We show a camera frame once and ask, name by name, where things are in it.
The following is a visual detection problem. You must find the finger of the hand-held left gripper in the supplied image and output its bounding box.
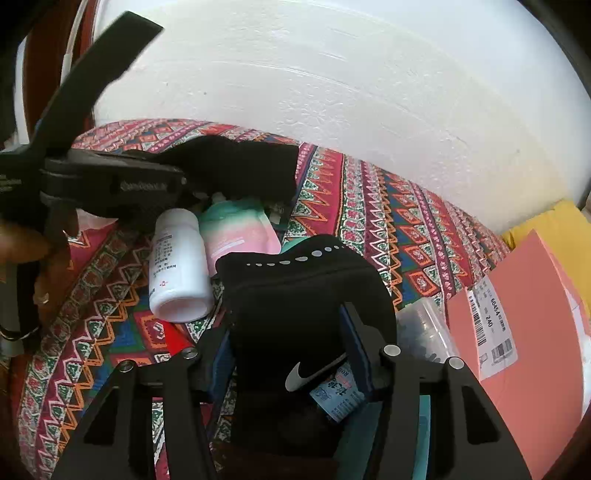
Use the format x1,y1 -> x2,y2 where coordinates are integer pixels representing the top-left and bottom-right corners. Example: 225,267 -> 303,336
28,11 -> 165,156
46,150 -> 188,179

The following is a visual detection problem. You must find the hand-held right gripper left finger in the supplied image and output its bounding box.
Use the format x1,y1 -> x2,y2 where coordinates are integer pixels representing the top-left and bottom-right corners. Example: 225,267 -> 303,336
51,318 -> 237,480

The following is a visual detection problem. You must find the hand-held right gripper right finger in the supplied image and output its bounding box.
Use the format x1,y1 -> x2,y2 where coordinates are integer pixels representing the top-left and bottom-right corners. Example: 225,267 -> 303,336
339,302 -> 532,480

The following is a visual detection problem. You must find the black sock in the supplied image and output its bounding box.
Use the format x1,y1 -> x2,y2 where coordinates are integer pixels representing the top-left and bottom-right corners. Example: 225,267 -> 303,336
124,135 -> 301,206
215,234 -> 399,462

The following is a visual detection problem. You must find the pink cardboard box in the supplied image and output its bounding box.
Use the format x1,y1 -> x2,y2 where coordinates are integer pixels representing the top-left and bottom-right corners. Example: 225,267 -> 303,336
445,230 -> 591,480

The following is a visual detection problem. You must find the person's left hand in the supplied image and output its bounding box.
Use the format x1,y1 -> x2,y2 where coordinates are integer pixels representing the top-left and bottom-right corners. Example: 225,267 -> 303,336
0,208 -> 80,306

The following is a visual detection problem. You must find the blue label packet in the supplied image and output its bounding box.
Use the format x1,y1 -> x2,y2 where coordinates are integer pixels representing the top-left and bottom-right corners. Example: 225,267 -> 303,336
308,362 -> 366,426

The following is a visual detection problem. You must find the clear plastic box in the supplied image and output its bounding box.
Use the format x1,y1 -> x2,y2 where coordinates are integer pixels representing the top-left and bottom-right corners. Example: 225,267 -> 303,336
396,298 -> 461,370

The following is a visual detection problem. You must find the white pill bottle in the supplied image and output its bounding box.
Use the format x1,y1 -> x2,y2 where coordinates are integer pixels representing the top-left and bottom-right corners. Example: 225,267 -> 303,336
148,208 -> 216,324

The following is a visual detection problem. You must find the green pink pouch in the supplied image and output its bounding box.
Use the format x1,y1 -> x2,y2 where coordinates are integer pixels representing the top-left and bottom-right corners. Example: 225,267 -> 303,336
198,193 -> 282,278

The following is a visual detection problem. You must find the red patterned blanket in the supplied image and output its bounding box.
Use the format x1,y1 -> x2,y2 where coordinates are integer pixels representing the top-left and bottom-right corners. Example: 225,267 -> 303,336
9,117 -> 514,480

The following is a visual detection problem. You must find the yellow cushion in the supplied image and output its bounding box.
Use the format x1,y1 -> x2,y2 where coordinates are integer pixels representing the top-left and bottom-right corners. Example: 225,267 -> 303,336
501,198 -> 588,253

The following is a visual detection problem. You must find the white cable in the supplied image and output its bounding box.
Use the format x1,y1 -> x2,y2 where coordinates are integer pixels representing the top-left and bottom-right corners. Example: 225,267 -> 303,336
65,0 -> 91,70

